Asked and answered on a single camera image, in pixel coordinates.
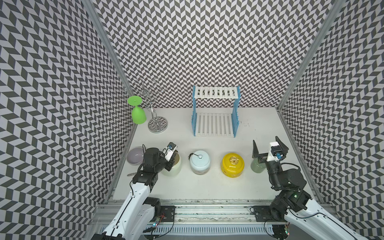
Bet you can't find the cream canister with tan lid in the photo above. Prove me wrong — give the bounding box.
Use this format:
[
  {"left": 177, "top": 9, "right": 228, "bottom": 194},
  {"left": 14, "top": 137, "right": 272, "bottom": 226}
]
[{"left": 161, "top": 151, "right": 182, "bottom": 177}]

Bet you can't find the yellow ceramic canister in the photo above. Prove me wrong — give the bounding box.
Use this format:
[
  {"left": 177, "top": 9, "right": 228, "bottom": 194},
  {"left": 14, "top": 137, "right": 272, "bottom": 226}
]
[{"left": 221, "top": 153, "right": 245, "bottom": 178}]

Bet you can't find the pale blue ceramic canister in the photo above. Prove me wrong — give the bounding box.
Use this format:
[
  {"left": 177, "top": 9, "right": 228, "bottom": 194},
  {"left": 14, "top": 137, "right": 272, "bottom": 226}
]
[{"left": 188, "top": 150, "right": 211, "bottom": 175}]

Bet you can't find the blue white wooden shelf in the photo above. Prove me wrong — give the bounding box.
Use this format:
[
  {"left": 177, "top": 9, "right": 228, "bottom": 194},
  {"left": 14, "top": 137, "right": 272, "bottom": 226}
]
[{"left": 191, "top": 86, "right": 241, "bottom": 138}]

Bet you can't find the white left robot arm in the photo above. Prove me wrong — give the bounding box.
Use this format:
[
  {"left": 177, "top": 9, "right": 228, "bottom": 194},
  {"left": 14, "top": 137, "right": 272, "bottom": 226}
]
[{"left": 92, "top": 142, "right": 177, "bottom": 240}]

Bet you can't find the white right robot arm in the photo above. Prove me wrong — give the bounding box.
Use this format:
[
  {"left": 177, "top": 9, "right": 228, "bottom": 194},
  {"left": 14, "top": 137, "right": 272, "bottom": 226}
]
[{"left": 250, "top": 138, "right": 365, "bottom": 240}]

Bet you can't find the lilac ceramic bowl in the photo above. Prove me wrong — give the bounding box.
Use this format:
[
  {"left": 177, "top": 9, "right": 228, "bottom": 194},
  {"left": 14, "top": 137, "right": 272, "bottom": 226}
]
[{"left": 126, "top": 148, "right": 144, "bottom": 166}]

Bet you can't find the green plastic wine glass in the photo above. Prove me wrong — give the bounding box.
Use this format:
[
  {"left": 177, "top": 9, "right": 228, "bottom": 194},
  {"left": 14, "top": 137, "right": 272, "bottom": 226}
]
[{"left": 127, "top": 96, "right": 147, "bottom": 125}]

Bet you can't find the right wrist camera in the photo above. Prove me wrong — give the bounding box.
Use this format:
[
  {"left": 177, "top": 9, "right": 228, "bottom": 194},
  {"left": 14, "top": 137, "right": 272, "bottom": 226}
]
[{"left": 267, "top": 142, "right": 284, "bottom": 162}]

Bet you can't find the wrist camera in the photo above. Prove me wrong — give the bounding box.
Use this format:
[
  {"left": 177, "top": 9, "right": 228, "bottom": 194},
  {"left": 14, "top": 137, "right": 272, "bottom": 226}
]
[
  {"left": 267, "top": 142, "right": 284, "bottom": 162},
  {"left": 165, "top": 142, "right": 177, "bottom": 162}
]

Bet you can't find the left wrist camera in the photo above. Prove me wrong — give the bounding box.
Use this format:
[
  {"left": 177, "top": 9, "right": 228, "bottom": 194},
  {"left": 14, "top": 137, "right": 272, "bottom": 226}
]
[{"left": 165, "top": 142, "right": 177, "bottom": 162}]

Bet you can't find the chrome wire glass rack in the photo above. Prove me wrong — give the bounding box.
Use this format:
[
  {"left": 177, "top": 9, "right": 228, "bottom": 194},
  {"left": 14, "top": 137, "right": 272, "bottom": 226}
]
[{"left": 134, "top": 78, "right": 168, "bottom": 134}]

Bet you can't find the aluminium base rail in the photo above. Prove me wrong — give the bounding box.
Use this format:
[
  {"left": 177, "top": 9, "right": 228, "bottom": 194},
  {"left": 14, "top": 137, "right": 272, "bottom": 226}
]
[{"left": 86, "top": 199, "right": 349, "bottom": 240}]

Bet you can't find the aluminium right corner post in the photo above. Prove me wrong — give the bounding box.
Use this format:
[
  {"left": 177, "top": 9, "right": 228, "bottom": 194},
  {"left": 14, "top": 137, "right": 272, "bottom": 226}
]
[{"left": 277, "top": 0, "right": 346, "bottom": 112}]

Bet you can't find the aluminium corner post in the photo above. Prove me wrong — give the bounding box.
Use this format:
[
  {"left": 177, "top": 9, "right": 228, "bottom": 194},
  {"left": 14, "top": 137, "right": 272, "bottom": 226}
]
[
  {"left": 277, "top": 0, "right": 346, "bottom": 112},
  {"left": 82, "top": 0, "right": 134, "bottom": 97}
]

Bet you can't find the aluminium left corner post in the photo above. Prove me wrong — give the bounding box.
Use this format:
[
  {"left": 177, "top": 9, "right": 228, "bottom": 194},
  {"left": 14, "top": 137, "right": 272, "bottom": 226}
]
[{"left": 82, "top": 0, "right": 134, "bottom": 97}]

